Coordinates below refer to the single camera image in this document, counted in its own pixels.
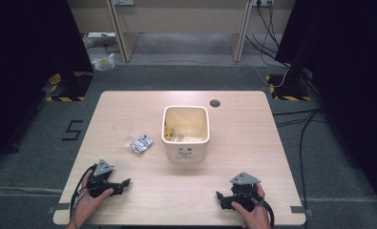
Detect grey tape strip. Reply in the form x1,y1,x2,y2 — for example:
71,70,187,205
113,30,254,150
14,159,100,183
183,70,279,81
289,205,313,218
47,201,72,215

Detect black floor cables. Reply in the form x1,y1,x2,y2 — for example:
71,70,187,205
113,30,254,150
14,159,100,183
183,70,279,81
271,107,328,229

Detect black wall cables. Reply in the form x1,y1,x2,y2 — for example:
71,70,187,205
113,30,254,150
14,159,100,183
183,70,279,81
244,2,290,69

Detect right hand-held gripper black cable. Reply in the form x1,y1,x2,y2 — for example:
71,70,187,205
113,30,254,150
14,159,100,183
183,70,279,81
260,198,276,229

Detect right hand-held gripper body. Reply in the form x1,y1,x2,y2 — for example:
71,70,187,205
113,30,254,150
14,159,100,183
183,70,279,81
229,172,263,213

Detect person's left hand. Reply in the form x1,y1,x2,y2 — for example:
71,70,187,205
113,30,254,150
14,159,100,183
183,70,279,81
70,172,115,228

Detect left hand-held gripper black cable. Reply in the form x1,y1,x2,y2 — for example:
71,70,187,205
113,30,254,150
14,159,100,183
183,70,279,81
69,163,98,223

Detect clear plastic bag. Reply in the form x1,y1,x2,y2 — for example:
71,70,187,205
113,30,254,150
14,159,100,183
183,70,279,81
91,52,116,72

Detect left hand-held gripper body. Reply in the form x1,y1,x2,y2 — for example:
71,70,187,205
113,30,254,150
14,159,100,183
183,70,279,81
86,158,125,198

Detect black curtain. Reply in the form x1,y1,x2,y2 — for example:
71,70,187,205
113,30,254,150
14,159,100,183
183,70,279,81
0,0,94,171
274,0,377,218

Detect clear plastic wrapper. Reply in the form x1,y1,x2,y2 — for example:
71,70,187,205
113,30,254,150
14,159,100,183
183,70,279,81
114,121,136,149

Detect cream square bin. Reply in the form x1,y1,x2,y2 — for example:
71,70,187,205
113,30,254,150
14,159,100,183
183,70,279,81
160,105,211,164

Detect hand-held gripper black cable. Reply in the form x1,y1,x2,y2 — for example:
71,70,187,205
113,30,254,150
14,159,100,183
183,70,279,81
69,163,98,223
260,198,276,229

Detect white power strip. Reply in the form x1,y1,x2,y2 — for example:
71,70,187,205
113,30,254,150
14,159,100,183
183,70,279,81
86,31,117,40

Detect yellow crumpled wrapper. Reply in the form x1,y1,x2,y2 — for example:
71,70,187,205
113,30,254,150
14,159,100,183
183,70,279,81
163,116,178,141

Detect person's right hand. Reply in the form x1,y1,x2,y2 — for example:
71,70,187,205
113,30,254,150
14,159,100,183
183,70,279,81
230,183,272,229

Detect light wooden desk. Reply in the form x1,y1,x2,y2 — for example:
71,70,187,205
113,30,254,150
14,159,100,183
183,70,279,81
66,0,297,64

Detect stand base with hazard tape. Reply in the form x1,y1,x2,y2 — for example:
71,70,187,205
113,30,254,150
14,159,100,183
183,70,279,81
264,73,313,102
45,72,94,103

